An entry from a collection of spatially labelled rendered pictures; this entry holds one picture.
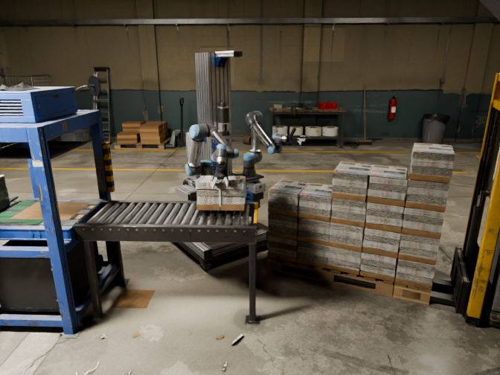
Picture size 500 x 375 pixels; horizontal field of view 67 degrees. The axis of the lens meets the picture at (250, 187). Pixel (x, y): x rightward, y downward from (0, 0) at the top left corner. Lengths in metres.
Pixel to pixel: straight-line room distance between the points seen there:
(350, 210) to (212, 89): 1.69
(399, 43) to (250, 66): 3.65
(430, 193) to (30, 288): 3.10
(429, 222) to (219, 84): 2.22
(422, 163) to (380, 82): 7.21
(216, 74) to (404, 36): 7.25
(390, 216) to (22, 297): 2.92
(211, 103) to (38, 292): 2.14
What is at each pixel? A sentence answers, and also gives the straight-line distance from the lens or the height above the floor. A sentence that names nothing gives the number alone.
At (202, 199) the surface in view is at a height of 0.92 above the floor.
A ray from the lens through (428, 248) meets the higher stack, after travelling 3.37.
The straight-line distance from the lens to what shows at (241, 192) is 2.89.
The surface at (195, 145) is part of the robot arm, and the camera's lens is 3.37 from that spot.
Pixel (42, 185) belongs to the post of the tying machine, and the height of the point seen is 1.17.
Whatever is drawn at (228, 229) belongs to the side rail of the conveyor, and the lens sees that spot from 2.73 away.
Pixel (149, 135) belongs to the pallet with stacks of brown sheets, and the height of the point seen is 0.35.
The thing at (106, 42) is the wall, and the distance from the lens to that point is 10.58.
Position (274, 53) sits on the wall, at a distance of 9.83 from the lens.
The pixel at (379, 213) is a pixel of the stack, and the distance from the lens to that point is 3.29.
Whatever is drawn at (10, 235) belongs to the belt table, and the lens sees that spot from 3.26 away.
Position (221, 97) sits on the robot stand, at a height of 1.62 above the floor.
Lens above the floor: 1.91
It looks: 18 degrees down
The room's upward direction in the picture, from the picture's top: straight up
